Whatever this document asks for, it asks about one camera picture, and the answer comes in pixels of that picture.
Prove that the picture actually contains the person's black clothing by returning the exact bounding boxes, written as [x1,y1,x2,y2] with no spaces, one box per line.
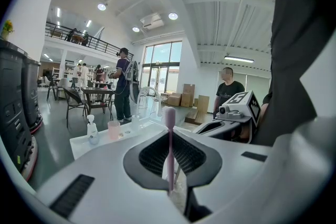
[250,0,336,147]

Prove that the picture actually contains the glass entrance doors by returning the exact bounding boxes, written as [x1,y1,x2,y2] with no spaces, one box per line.
[141,41,183,95]

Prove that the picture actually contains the clear soap bottle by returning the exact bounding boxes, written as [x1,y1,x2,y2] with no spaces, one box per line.
[86,114,100,146]

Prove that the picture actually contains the person's right forearm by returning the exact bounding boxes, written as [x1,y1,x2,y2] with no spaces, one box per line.
[259,103,270,126]

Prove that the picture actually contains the ceiling tube light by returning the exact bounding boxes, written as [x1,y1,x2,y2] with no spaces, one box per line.
[223,56,255,64]

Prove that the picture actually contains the oval dark white-rimmed board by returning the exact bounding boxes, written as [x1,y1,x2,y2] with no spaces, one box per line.
[129,61,141,103]

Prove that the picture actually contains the pink toothbrush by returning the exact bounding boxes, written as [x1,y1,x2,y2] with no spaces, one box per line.
[164,106,177,197]

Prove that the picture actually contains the pink translucent cup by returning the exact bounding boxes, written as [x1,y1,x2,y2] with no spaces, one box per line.
[107,120,121,141]

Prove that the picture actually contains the black mezzanine railing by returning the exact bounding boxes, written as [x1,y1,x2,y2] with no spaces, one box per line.
[45,22,135,58]

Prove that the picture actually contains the flat cardboard sheet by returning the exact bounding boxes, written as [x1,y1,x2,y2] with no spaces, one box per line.
[197,95,210,113]

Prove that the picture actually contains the black coffee machines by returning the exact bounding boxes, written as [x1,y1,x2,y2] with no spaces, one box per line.
[0,40,39,188]

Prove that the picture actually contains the white ceramic sink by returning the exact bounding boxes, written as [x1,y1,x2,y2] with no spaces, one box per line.
[69,117,202,161]

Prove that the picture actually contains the grey backpack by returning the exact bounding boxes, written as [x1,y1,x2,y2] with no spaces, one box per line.
[123,58,134,81]

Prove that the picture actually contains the black service robot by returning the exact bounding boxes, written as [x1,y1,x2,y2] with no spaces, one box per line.
[22,56,43,135]

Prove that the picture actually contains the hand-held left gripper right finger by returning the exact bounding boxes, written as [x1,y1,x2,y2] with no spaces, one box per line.
[172,115,336,224]

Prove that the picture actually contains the flat cardboard sheets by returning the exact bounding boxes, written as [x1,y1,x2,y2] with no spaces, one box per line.
[183,83,196,108]

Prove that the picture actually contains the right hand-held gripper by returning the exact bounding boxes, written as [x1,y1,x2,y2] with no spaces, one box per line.
[194,90,262,144]

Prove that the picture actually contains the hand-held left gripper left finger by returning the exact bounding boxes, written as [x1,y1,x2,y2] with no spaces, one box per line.
[34,129,190,224]

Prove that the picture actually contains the potted yellow flowers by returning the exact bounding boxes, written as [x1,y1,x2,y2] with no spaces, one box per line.
[1,19,15,41]

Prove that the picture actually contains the dark glass-top table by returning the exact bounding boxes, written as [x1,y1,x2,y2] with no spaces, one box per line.
[80,86,116,115]

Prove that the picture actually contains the dark wicker armchair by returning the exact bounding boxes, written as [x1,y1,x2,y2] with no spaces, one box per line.
[62,87,89,129]

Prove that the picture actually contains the cardboard box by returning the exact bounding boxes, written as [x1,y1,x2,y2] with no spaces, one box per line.
[180,92,192,108]
[166,92,182,107]

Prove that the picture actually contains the white ceiling air conditioner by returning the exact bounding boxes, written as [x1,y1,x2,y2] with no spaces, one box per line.
[139,13,165,33]

